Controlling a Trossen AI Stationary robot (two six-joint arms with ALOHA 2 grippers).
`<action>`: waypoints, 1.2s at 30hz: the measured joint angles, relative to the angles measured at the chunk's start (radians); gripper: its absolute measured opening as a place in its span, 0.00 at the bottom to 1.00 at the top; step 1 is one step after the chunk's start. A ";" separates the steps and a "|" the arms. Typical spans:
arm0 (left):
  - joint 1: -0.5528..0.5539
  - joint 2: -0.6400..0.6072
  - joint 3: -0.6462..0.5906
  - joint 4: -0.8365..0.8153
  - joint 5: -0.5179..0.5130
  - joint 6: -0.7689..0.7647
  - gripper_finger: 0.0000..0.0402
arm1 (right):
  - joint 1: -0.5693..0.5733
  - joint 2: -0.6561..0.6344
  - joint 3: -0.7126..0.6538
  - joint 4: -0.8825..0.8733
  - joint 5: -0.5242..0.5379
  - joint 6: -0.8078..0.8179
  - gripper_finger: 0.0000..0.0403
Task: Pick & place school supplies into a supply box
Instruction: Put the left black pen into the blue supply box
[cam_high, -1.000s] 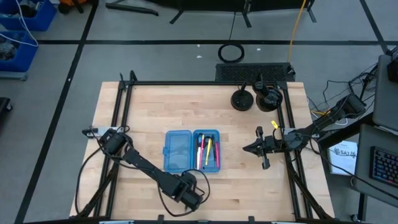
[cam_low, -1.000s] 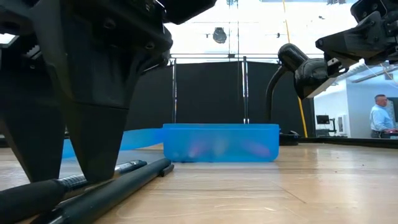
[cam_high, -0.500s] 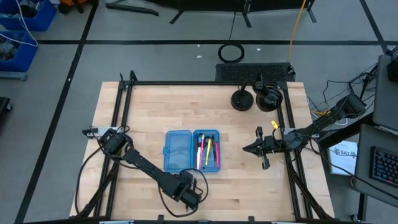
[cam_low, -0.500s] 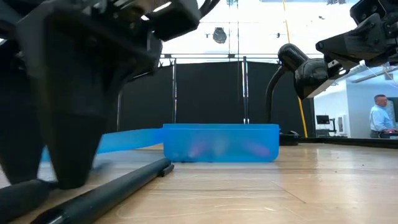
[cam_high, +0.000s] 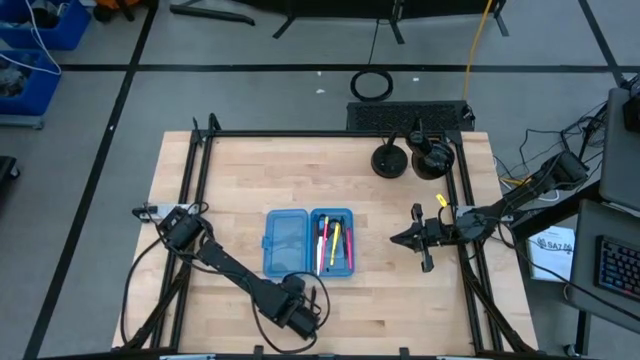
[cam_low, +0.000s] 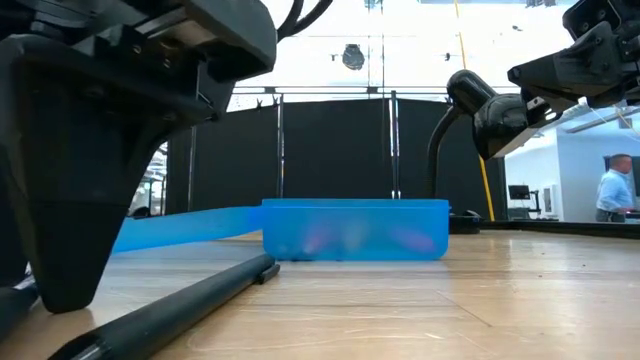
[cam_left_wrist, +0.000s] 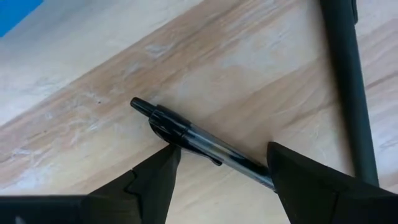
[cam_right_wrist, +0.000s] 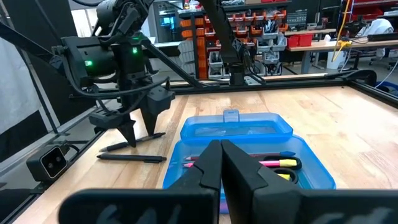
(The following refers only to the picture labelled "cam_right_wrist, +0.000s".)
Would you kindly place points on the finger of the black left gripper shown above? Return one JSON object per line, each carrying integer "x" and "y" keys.
{"x": 158, "y": 102}
{"x": 124, "y": 123}

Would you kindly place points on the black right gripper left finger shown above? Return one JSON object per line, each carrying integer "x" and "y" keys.
{"x": 186, "y": 205}

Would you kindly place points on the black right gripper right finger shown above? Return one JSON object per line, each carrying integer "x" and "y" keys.
{"x": 264, "y": 205}

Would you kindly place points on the black pen clear barrel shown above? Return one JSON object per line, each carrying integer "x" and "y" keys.
{"x": 146, "y": 138}

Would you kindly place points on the yellow highlighter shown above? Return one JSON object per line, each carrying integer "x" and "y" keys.
{"x": 284, "y": 176}

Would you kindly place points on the brown pencil blue eraser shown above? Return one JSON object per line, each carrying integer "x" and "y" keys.
{"x": 287, "y": 153}

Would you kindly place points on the blue translucent supply box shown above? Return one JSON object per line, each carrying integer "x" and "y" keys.
{"x": 236, "y": 129}

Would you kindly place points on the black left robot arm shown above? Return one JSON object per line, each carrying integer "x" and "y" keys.
{"x": 93, "y": 59}

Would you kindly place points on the matte black pen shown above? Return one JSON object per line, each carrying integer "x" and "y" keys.
{"x": 130, "y": 157}

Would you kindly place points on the lit computer monitor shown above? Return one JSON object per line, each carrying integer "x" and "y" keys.
{"x": 167, "y": 21}

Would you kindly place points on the shelf rack with bins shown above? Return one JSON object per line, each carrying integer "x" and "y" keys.
{"x": 205, "y": 31}

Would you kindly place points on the white fabric panel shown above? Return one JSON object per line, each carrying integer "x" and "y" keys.
{"x": 18, "y": 87}

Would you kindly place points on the red storage bin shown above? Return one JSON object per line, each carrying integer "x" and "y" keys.
{"x": 300, "y": 40}

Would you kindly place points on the white bucket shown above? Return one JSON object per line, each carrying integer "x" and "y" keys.
{"x": 334, "y": 60}

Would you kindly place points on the wooden workbench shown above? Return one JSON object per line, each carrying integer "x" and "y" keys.
{"x": 311, "y": 48}

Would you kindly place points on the white draped cloth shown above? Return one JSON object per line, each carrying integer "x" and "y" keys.
{"x": 377, "y": 26}

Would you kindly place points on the black table-level camera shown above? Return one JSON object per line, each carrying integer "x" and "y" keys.
{"x": 53, "y": 161}

